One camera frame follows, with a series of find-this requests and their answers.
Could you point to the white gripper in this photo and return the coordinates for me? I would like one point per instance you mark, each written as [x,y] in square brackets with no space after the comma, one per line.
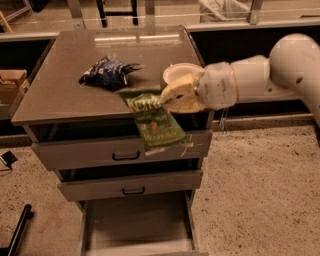
[216,86]

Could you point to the green jalapeno chip bag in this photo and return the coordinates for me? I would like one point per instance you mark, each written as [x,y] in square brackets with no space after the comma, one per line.
[157,127]

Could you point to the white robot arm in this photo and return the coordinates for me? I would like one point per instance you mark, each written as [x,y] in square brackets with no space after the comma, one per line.
[291,71]

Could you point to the blue chip bag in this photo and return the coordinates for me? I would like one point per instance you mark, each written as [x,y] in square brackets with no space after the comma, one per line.
[109,73]

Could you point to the white plastic bag bin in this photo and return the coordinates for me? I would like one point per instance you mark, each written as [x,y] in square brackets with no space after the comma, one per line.
[222,10]

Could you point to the top grey drawer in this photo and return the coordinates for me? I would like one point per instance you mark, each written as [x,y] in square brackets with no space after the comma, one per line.
[88,153]

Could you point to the grey drawer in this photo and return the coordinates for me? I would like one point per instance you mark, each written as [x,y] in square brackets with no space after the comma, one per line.
[131,185]
[88,153]
[146,225]

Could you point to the middle grey drawer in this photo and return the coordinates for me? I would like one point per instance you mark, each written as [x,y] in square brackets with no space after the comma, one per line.
[131,185]

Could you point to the grey drawer cabinet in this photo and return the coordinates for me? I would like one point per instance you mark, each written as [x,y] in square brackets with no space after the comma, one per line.
[58,108]

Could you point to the bottom grey drawer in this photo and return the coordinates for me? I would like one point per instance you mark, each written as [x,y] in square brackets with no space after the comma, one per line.
[146,225]

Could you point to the white bowl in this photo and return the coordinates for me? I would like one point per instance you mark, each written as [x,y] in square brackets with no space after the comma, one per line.
[178,73]

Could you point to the cardboard box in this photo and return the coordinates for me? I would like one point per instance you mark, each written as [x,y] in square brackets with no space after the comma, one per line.
[12,82]

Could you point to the small black floor object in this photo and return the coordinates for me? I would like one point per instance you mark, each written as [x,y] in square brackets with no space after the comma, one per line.
[8,159]

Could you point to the black bar on floor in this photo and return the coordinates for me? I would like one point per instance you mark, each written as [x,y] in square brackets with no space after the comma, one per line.
[12,248]

